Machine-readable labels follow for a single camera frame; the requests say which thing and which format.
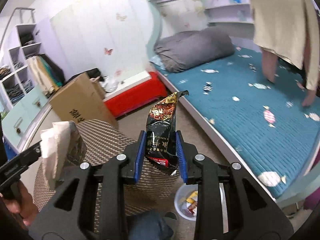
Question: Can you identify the white plastic bag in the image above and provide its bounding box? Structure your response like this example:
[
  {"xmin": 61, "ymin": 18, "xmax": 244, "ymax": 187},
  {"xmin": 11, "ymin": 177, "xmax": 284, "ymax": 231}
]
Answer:
[{"xmin": 102, "ymin": 77, "xmax": 119, "ymax": 93}]

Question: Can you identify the teal fish pattern mattress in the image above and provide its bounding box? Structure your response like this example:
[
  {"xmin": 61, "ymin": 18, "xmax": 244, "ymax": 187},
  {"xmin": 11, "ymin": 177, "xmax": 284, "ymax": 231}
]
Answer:
[{"xmin": 151, "ymin": 47, "xmax": 319, "ymax": 198}]

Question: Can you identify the red storage bench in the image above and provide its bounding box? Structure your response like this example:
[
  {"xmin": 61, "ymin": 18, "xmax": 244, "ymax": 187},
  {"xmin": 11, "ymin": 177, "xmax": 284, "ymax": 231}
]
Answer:
[{"xmin": 104, "ymin": 72, "xmax": 168, "ymax": 118}]

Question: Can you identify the grey metal handrail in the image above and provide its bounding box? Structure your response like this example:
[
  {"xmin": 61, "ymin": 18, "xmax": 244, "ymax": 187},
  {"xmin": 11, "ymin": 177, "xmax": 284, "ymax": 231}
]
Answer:
[{"xmin": 1, "ymin": 7, "xmax": 36, "ymax": 50}]

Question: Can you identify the white plastic trash bin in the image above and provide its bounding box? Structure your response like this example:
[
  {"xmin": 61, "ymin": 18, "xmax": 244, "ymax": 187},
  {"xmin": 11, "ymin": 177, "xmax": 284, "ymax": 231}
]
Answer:
[{"xmin": 173, "ymin": 182, "xmax": 226, "ymax": 222}]

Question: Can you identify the large brown cardboard box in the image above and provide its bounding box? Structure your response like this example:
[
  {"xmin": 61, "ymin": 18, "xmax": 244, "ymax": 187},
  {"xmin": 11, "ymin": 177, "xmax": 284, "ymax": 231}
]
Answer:
[{"xmin": 49, "ymin": 73, "xmax": 118, "ymax": 128}]

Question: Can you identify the grey folded duvet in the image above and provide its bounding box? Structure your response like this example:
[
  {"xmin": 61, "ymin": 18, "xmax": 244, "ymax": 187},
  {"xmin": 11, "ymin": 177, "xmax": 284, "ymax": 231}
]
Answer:
[{"xmin": 153, "ymin": 26, "xmax": 235, "ymax": 73}]

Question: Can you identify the white wardrobe with butterflies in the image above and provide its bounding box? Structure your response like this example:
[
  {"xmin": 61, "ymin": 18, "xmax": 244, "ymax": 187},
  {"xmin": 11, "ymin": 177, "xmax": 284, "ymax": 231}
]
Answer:
[{"xmin": 50, "ymin": 0, "xmax": 147, "ymax": 80}]

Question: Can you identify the teal bunk bed frame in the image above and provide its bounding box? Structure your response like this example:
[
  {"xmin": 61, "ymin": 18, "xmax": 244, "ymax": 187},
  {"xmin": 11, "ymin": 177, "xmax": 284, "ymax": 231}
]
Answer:
[{"xmin": 146, "ymin": 0, "xmax": 319, "ymax": 207}]

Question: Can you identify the person's blue jeans leg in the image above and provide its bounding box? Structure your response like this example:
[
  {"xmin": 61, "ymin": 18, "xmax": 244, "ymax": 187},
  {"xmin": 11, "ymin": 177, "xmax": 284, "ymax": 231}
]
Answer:
[{"xmin": 127, "ymin": 210, "xmax": 178, "ymax": 240}]

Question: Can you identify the teal drawer cabinet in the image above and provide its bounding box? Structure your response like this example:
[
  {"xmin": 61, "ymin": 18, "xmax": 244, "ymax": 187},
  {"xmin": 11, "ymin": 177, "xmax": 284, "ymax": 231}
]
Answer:
[{"xmin": 2, "ymin": 85, "xmax": 50, "ymax": 153}]

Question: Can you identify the person's left hand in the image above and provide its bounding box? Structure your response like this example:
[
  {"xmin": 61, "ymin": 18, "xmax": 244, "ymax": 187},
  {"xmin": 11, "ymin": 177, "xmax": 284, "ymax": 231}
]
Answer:
[{"xmin": 1, "ymin": 181, "xmax": 39, "ymax": 226}]

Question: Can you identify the hanging clothes row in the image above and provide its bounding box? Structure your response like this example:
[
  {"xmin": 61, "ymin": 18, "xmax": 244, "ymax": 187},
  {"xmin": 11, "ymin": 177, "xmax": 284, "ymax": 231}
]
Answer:
[{"xmin": 27, "ymin": 54, "xmax": 65, "ymax": 97}]

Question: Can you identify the cream hanging sweater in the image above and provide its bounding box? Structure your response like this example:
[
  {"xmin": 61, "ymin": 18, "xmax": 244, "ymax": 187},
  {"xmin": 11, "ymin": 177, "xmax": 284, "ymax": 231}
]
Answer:
[{"xmin": 250, "ymin": 0, "xmax": 319, "ymax": 107}]

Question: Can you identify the torn white paper packaging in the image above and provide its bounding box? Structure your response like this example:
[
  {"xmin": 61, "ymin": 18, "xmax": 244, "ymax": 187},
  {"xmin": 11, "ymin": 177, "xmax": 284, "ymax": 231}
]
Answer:
[{"xmin": 40, "ymin": 121, "xmax": 87, "ymax": 190}]

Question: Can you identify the black gold snack bag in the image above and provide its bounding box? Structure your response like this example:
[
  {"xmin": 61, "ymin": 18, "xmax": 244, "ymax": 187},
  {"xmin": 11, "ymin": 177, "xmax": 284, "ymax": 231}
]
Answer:
[{"xmin": 145, "ymin": 90, "xmax": 189, "ymax": 175}]

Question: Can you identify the lilac stair shelf unit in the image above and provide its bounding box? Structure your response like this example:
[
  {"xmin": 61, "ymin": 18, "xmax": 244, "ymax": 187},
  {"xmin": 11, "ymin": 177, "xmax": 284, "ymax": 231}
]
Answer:
[{"xmin": 1, "ymin": 23, "xmax": 41, "ymax": 112}]

